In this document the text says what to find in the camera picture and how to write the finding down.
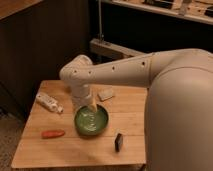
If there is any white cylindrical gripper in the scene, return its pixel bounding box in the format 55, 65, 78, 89
71, 85, 97, 112

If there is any black eraser block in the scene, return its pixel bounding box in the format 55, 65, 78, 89
115, 133, 123, 152

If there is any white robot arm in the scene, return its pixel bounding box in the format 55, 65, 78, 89
59, 48, 213, 171

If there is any green ceramic bowl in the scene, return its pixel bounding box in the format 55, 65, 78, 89
74, 105, 109, 136

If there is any white sponge block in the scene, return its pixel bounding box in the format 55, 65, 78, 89
98, 88, 115, 101

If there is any white tube bottle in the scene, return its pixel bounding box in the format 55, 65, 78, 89
36, 92, 63, 113

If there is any orange carrot toy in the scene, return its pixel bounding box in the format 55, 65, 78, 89
41, 130, 65, 139

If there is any wooden folding table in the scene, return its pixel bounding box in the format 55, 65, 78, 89
10, 79, 149, 170

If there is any wooden bench beam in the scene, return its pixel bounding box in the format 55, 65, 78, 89
90, 38, 144, 60

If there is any dark wooden cabinet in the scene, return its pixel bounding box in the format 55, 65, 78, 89
0, 0, 90, 118

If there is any metal vertical pole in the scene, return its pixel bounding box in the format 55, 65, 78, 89
98, 0, 103, 42

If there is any wooden shelf with items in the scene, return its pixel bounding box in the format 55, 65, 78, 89
102, 0, 213, 26

